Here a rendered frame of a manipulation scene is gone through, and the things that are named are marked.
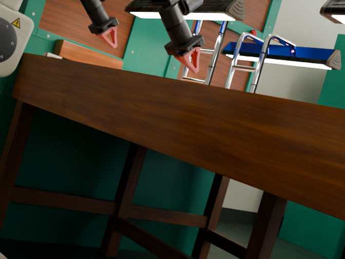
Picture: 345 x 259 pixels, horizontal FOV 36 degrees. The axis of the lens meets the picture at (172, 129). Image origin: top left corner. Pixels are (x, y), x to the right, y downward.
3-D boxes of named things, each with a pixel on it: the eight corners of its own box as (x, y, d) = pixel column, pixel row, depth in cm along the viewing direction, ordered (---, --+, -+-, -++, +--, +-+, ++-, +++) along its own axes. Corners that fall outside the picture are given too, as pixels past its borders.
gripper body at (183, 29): (181, 39, 148) (171, 16, 145) (205, 41, 140) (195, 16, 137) (165, 52, 145) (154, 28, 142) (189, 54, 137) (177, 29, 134)
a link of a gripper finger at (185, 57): (193, 64, 152) (181, 35, 147) (210, 66, 146) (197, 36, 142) (177, 77, 149) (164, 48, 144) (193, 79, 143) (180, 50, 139)
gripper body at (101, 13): (103, 21, 183) (93, 2, 179) (119, 21, 175) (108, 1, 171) (89, 31, 180) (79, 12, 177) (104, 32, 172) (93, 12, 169)
